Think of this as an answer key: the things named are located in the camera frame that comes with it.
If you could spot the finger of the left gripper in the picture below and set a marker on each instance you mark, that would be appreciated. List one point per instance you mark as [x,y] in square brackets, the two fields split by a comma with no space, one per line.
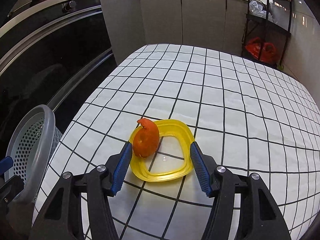
[6,164]

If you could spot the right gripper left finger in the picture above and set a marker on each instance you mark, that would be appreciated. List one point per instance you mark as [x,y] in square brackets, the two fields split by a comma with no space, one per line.
[76,197]

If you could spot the orange peel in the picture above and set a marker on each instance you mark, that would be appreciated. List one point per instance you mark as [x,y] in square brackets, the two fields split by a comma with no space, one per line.
[146,140]

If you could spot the grey kitchen cabinets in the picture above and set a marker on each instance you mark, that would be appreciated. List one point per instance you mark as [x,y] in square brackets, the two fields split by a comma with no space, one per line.
[212,24]

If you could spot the grey perforated waste basket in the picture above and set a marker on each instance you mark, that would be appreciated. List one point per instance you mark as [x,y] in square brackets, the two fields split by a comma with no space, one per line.
[31,147]

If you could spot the white checkered tablecloth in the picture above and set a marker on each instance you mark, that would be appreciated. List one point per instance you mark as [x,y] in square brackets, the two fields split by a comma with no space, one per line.
[247,116]

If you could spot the black built-in oven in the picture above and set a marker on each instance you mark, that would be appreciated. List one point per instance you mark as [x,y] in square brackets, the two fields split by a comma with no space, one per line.
[42,52]

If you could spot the red plastic bag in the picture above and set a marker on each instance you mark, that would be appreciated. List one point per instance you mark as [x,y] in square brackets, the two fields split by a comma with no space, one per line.
[267,53]

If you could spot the black metal shelf rack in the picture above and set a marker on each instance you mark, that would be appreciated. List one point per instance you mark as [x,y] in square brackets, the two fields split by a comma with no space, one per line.
[277,32]

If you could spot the clear bag on shelf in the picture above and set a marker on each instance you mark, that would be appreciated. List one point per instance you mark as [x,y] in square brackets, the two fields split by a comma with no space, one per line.
[258,9]

